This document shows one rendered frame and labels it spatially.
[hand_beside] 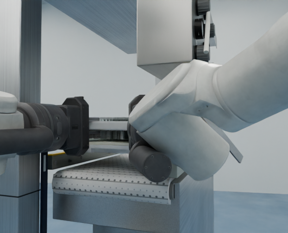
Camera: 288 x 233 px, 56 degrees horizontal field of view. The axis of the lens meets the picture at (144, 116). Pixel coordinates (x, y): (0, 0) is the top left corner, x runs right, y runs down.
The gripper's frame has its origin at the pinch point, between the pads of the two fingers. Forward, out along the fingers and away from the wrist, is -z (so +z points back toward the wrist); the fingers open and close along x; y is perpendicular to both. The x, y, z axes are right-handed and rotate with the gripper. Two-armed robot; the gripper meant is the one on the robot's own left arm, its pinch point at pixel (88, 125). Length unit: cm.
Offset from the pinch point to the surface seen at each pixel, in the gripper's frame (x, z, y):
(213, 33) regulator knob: -21.0, -14.5, 24.6
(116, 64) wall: -84, -300, -186
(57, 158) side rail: 7.1, 3.7, -5.6
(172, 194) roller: 12.5, 1.1, 20.3
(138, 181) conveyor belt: 10.6, 2.4, 13.9
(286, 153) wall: 47, -363, 44
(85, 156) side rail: 8.4, -7.7, -7.2
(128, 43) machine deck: -30, -41, -13
